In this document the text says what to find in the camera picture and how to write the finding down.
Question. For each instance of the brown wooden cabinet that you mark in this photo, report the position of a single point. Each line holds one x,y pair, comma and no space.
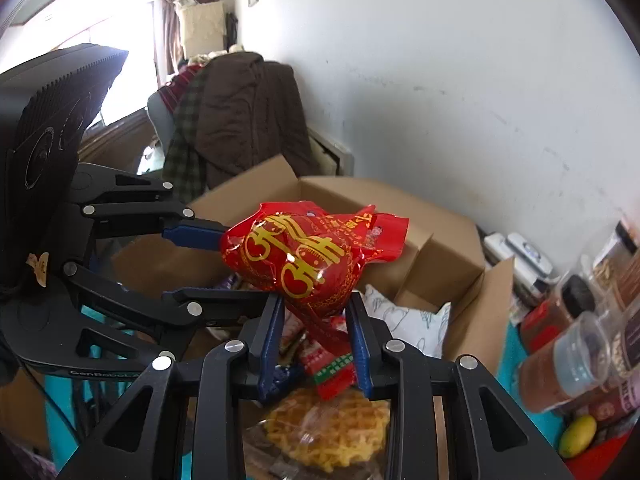
120,140

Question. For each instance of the red plastic container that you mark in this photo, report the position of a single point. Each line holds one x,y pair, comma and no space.
610,460

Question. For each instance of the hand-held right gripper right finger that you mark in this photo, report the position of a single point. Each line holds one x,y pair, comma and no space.
361,360

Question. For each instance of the brown powder plastic jar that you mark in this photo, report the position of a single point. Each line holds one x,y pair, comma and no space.
622,350

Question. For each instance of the teal bubble mat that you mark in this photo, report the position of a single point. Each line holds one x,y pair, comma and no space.
540,430

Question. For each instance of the clear-lid brown powder jar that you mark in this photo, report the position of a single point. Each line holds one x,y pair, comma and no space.
565,365

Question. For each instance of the grey chair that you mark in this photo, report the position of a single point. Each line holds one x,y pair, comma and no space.
160,120

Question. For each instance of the brown quilted coat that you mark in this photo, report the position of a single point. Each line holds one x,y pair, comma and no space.
250,120

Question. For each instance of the tall jar dark label grains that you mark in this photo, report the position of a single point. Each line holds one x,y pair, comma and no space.
607,280

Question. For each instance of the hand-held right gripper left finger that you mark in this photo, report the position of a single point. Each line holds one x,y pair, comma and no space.
270,355

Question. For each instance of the yellow-green lemon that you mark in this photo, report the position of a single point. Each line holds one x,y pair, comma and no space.
577,436

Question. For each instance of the shiny red yellow-print candy packet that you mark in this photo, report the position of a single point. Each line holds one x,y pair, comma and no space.
300,260

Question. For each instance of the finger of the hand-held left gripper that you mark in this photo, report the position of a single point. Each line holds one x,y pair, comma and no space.
195,234
200,307

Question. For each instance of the white printed snack packet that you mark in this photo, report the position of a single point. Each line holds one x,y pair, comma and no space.
410,320

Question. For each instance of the white electronic device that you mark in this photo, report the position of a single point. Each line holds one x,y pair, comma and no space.
527,252

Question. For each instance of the brown cardboard box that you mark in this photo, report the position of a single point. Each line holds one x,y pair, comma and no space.
440,255

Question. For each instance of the red striped cloth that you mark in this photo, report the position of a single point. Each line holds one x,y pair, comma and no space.
180,85

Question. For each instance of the brown curtain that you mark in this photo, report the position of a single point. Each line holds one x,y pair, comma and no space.
165,40

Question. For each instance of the green plaid cloth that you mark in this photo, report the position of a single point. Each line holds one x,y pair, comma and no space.
187,140

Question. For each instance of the dark red portrait label jar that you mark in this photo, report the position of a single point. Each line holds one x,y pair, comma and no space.
615,405

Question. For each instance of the clear waffle packet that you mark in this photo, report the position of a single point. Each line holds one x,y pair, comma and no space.
325,435

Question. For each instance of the black-lid brown powder jar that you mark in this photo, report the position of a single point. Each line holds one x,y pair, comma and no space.
560,315

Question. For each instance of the red spicy strip packet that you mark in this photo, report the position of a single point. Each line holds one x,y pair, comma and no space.
330,370

